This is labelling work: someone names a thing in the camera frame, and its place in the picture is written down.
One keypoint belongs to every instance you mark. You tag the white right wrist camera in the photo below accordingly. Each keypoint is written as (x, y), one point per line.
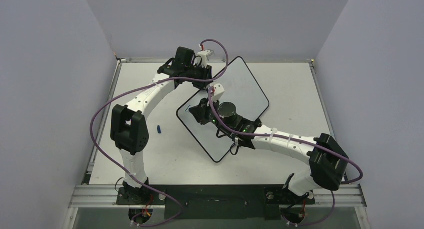
(215, 92)

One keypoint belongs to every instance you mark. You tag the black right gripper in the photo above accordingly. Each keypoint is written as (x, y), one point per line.
(203, 112)

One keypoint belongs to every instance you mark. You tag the black-framed whiteboard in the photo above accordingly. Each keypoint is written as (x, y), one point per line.
(243, 90)

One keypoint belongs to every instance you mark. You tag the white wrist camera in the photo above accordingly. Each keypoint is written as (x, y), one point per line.
(202, 58)
(215, 92)

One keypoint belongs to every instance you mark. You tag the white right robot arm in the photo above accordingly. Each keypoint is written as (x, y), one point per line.
(323, 155)

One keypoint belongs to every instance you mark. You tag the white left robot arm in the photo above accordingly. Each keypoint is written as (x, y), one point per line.
(129, 129)

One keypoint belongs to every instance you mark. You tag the aluminium front frame rail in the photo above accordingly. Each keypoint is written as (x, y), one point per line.
(106, 196)

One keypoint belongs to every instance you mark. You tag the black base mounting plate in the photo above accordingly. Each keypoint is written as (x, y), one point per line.
(217, 202)

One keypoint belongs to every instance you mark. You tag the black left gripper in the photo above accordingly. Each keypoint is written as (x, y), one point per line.
(207, 73)

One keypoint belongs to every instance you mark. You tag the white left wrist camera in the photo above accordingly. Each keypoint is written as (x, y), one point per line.
(202, 58)

